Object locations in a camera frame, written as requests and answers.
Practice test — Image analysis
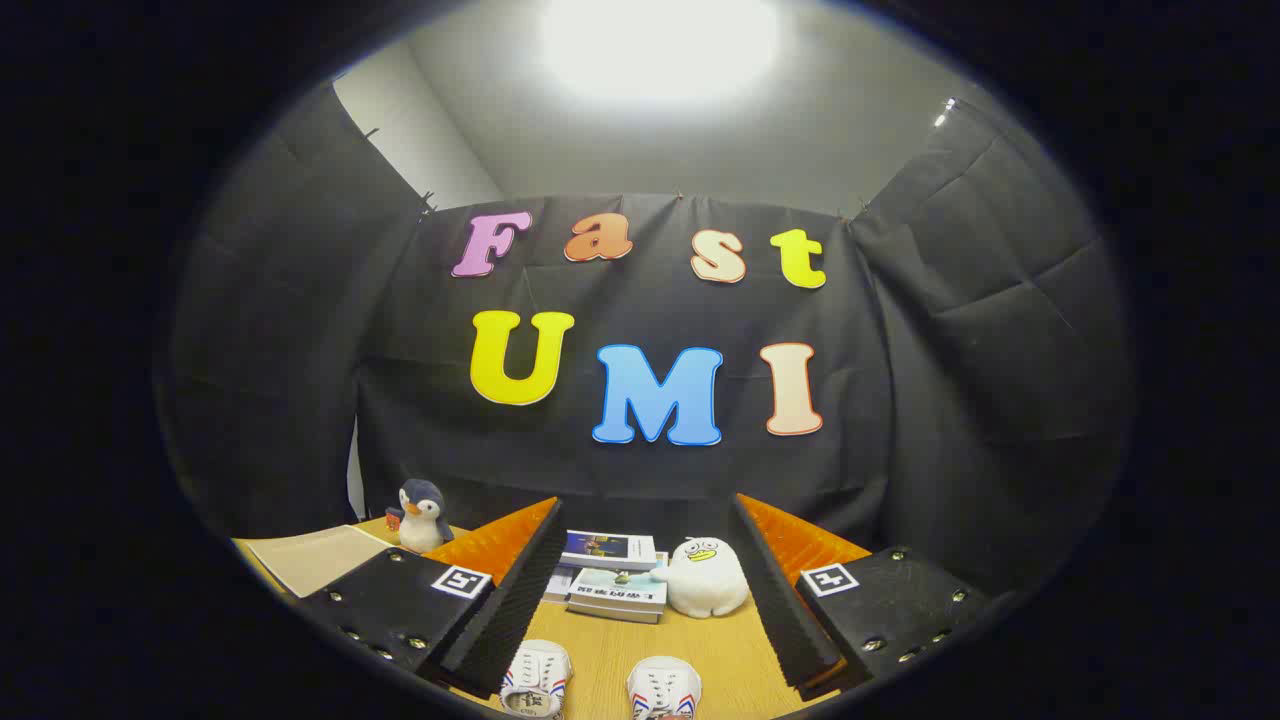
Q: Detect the grey penguin plush toy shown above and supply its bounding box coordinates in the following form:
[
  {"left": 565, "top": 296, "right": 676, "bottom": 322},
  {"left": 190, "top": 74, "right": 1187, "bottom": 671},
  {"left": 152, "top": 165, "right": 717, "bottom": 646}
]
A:
[{"left": 385, "top": 479, "right": 455, "bottom": 554}]

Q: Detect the white duck plush toy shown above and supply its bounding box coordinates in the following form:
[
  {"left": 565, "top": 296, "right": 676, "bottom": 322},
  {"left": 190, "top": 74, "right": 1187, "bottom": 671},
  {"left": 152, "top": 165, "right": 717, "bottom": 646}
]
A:
[{"left": 650, "top": 537, "right": 750, "bottom": 618}]

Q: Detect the thick book light blue cover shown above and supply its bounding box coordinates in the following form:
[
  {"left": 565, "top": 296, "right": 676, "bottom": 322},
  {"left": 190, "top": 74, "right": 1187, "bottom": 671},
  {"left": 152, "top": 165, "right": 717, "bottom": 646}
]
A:
[{"left": 568, "top": 567, "right": 668, "bottom": 611}]

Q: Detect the ceiling light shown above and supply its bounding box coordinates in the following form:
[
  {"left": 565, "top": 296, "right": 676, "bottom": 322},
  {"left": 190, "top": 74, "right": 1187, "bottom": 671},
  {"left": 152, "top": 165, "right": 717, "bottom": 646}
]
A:
[{"left": 540, "top": 0, "right": 783, "bottom": 106}]

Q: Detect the book with dark blue cover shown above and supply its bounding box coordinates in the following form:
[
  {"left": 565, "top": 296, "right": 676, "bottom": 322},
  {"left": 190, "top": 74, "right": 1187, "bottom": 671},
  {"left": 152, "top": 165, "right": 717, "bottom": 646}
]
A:
[{"left": 560, "top": 530, "right": 658, "bottom": 571}]

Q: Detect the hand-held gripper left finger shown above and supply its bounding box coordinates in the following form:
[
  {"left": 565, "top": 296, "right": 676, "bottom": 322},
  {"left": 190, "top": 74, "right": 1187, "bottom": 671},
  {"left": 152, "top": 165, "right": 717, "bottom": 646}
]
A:
[{"left": 295, "top": 497, "right": 567, "bottom": 699}]

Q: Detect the white canvas shoe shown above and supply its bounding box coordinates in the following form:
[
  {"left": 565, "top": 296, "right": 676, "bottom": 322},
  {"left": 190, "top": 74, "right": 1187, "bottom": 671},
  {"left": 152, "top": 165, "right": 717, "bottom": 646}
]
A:
[
  {"left": 500, "top": 640, "right": 573, "bottom": 719},
  {"left": 628, "top": 656, "right": 703, "bottom": 720}
]

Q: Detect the beige fabric storage box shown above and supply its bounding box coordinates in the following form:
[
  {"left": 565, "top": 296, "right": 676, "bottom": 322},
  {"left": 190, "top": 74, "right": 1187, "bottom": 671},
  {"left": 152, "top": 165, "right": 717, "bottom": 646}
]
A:
[{"left": 245, "top": 525, "right": 396, "bottom": 598}]

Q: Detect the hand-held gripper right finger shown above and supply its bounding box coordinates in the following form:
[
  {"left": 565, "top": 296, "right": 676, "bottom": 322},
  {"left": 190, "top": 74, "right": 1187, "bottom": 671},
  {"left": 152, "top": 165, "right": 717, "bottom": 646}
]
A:
[{"left": 733, "top": 492, "right": 996, "bottom": 701}]

